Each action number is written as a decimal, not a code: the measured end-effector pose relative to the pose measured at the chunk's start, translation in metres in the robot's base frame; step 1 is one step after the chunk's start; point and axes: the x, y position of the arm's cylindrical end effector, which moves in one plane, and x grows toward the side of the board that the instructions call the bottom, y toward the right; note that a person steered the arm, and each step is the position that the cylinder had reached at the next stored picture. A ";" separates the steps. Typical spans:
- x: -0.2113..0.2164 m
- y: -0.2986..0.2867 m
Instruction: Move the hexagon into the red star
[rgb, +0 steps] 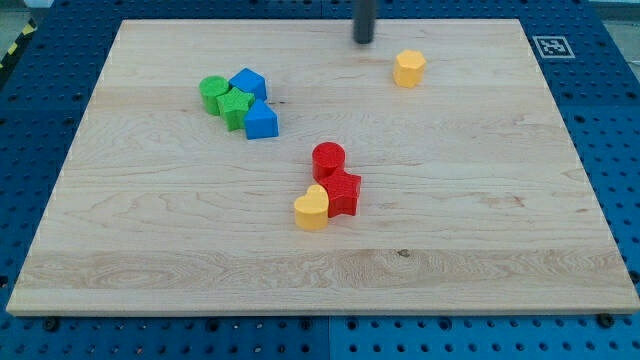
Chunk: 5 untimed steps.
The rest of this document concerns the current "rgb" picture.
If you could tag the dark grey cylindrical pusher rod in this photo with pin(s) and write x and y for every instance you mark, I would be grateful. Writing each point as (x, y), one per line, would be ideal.
(364, 17)

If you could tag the yellow hexagon block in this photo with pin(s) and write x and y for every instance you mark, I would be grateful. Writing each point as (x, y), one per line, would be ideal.
(409, 67)

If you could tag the green star block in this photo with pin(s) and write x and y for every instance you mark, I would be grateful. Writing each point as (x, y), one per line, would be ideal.
(233, 107)

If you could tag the red star block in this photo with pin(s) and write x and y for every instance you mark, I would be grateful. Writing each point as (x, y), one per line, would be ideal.
(343, 191)

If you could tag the blue cube block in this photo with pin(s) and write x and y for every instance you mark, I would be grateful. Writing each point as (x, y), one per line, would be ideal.
(249, 81)

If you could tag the red cylinder block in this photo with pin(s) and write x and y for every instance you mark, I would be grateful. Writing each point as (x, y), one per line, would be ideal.
(327, 157)

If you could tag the blue triangle block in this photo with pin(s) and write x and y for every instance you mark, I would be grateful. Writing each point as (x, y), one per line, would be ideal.
(261, 122)

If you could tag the green cylinder block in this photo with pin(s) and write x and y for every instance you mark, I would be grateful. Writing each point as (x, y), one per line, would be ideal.
(210, 89)

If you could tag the black white fiducial marker tag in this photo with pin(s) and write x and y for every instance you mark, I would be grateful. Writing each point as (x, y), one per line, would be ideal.
(553, 47)

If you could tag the yellow heart block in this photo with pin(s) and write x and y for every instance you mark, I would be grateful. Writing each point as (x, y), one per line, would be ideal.
(311, 209)

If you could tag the light wooden board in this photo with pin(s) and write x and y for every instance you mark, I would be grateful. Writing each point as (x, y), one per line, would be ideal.
(473, 200)

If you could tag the yellow black hazard tape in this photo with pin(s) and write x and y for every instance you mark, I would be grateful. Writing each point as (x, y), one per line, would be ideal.
(19, 45)

